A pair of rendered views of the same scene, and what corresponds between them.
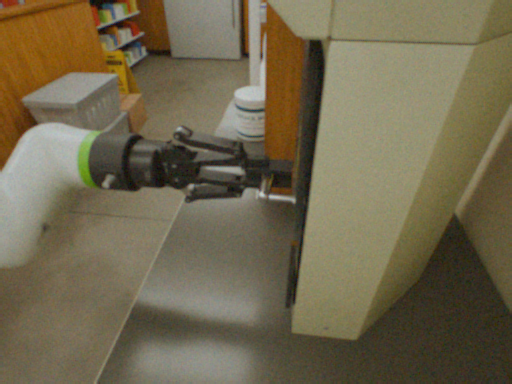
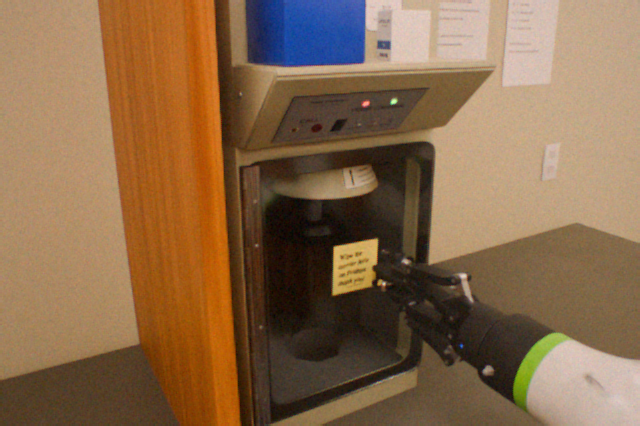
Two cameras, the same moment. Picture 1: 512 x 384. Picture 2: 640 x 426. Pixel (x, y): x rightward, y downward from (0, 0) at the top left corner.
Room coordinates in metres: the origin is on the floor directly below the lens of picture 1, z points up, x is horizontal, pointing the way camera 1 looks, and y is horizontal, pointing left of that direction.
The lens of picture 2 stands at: (0.90, 0.48, 1.54)
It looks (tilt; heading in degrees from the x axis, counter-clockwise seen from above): 19 degrees down; 233
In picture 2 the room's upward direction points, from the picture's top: straight up
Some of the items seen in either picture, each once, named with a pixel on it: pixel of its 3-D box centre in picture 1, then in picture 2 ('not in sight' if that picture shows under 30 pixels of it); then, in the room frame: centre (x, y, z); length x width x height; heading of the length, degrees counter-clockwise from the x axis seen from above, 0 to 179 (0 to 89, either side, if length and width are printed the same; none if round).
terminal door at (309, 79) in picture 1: (300, 161); (347, 283); (0.43, -0.07, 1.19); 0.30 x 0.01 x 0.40; 172
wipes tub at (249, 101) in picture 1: (254, 113); not in sight; (1.00, 0.01, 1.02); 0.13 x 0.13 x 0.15
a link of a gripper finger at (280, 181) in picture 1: (268, 179); (393, 289); (0.38, -0.02, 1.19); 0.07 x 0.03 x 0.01; 83
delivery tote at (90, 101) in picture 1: (81, 106); not in sight; (2.28, 1.38, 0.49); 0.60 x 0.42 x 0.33; 173
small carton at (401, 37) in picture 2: not in sight; (402, 35); (0.39, -0.01, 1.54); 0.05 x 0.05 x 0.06; 66
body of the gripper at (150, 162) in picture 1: (168, 165); (472, 329); (0.40, 0.14, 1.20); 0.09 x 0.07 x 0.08; 83
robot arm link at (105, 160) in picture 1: (123, 163); (523, 357); (0.41, 0.21, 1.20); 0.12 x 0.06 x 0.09; 173
